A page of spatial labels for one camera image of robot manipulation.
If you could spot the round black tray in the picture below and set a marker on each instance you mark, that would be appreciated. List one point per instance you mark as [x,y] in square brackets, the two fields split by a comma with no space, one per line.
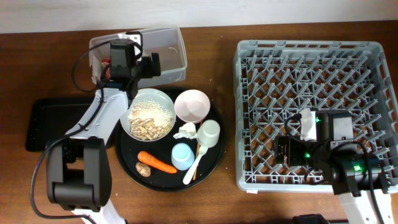
[127,149]

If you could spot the white cup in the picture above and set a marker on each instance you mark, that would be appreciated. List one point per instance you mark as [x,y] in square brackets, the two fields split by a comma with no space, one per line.
[208,133]

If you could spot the clear plastic bin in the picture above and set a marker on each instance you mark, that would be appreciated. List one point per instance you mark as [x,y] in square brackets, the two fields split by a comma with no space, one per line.
[167,42]

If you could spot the light blue cup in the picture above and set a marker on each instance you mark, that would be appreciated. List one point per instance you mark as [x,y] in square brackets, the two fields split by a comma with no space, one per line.
[182,156]

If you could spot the orange carrot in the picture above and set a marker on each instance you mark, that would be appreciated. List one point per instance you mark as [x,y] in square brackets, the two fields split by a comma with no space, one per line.
[148,159]

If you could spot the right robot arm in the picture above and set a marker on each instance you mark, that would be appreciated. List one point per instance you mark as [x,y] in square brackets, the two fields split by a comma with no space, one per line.
[356,175]

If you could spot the grey plate with food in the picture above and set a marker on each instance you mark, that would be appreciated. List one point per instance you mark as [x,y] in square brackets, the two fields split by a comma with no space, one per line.
[150,117]

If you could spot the red candy wrapper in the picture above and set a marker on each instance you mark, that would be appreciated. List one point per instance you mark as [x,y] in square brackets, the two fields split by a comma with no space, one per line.
[105,63]

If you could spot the pink bowl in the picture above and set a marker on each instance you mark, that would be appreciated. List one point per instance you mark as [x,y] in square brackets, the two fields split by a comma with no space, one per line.
[192,106]

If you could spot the wooden chopstick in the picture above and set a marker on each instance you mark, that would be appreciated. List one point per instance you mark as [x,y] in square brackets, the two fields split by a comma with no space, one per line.
[197,153]

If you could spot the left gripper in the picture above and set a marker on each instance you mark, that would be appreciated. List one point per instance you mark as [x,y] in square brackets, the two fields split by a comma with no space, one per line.
[150,71]

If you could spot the white plastic fork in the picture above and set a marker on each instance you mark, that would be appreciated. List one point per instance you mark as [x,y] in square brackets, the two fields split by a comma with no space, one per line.
[189,175]

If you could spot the white napkin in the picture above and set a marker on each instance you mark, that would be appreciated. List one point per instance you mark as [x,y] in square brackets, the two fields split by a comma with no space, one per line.
[188,130]

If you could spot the black rectangular tray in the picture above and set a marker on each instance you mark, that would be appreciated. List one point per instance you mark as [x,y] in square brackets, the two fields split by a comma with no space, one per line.
[51,118]

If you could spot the grey dishwasher rack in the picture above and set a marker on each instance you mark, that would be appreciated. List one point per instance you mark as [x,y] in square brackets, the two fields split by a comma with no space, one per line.
[274,79]

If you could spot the brown mushroom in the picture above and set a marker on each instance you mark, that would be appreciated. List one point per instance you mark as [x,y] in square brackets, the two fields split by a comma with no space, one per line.
[143,169]

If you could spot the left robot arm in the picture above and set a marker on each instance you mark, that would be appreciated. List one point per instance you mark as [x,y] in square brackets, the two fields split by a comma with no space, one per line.
[77,167]

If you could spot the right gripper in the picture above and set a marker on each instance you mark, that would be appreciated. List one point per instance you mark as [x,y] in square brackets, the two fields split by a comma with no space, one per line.
[279,149]

